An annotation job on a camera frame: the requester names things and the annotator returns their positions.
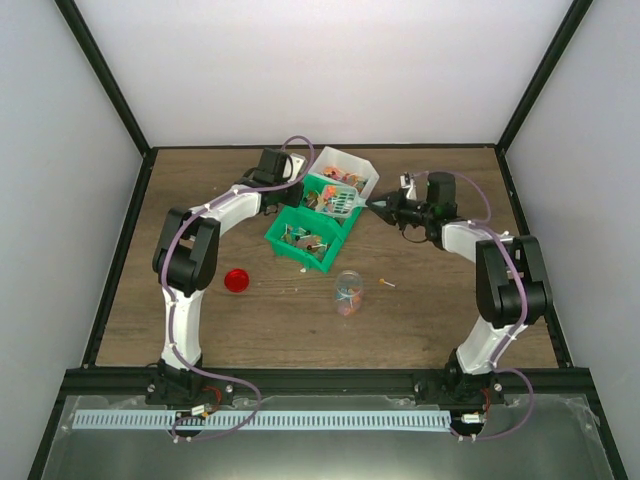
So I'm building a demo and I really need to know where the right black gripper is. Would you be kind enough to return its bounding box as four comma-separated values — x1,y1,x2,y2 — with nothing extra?
367,188,434,232

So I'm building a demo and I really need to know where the light blue slotted scoop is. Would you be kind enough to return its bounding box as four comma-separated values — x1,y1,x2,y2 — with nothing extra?
314,185,367,218

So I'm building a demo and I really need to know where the white candy bin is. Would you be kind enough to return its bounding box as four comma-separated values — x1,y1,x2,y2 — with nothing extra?
309,147,380,199

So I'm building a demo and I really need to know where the green candy bin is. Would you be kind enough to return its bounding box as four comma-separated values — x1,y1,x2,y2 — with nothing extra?
264,207,345,273
300,174,366,235

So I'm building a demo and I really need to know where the clear plastic cup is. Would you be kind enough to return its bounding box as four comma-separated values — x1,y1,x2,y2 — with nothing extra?
334,270,364,316

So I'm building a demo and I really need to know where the red round lid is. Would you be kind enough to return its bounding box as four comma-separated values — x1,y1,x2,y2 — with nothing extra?
224,268,250,293

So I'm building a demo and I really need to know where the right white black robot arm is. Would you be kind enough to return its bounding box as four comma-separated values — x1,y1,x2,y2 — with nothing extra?
366,171,553,403

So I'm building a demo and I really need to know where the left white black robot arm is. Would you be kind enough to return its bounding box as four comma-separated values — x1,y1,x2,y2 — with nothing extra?
152,148,314,404

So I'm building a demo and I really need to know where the yellow lollipop on table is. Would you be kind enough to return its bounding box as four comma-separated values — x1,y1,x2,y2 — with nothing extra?
379,278,396,288

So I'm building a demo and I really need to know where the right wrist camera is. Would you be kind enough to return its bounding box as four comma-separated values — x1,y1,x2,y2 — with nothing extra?
400,172,417,200

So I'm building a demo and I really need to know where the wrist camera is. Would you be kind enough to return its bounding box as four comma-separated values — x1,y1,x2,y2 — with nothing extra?
284,153,307,183
400,172,417,200

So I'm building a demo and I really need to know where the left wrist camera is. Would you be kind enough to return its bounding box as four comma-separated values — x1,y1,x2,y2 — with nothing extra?
284,153,307,183

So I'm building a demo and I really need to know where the light blue slotted cable duct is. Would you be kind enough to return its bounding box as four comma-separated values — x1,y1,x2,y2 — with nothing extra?
71,409,451,433

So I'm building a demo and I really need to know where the black frame post right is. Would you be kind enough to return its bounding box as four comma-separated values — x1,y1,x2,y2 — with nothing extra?
497,0,595,147

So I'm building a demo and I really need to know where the black frame post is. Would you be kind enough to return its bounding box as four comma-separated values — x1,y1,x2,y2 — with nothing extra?
497,0,595,147
53,0,152,153

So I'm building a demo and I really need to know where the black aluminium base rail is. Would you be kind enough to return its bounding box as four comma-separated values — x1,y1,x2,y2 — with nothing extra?
61,367,593,407

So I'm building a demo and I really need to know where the black frame post left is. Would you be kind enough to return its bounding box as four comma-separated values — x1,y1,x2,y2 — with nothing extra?
53,0,152,153

